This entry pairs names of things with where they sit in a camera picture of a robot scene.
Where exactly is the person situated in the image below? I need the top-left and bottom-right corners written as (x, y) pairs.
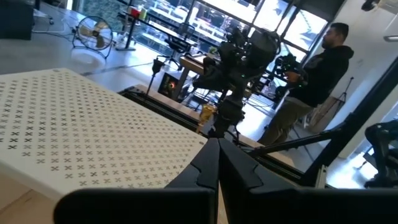
top-left (257, 22), bottom-right (355, 147)

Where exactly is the tall black candlestick holder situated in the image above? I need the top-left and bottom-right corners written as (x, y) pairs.
top-left (146, 57), bottom-right (165, 96)

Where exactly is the wooden table with white legs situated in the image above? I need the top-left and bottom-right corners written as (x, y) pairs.
top-left (172, 53), bottom-right (218, 102)

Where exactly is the black floor fan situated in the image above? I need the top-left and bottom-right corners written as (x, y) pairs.
top-left (72, 15), bottom-right (114, 60)

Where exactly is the black tripod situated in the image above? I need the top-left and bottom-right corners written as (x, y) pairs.
top-left (329, 76), bottom-right (355, 116)

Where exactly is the brown cardboard box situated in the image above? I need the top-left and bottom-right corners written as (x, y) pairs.
top-left (307, 96), bottom-right (343, 134)

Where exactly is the black handheld device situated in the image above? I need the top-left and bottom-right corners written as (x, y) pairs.
top-left (273, 53), bottom-right (308, 88)

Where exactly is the long black desk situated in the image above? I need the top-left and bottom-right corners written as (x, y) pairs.
top-left (115, 6), bottom-right (218, 52)

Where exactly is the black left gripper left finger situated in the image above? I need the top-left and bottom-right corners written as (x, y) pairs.
top-left (53, 138), bottom-right (220, 224)

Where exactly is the white perforated metal riser shelf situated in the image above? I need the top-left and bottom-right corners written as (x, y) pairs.
top-left (0, 67), bottom-right (208, 200)

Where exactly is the black cabinet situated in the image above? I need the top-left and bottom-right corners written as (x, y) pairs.
top-left (0, 0), bottom-right (35, 40)

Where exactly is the white metal post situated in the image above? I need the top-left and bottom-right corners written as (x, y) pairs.
top-left (315, 164), bottom-right (328, 189)

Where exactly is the gold candlestick holder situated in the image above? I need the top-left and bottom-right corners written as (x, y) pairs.
top-left (195, 103), bottom-right (218, 134)

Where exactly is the black computer tower with lights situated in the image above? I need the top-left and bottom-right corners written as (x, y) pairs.
top-left (157, 72), bottom-right (180, 100)

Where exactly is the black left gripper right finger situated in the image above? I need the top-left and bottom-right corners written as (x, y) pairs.
top-left (219, 138), bottom-right (398, 224)

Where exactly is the black office chair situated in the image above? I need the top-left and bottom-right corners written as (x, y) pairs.
top-left (155, 23), bottom-right (197, 71)

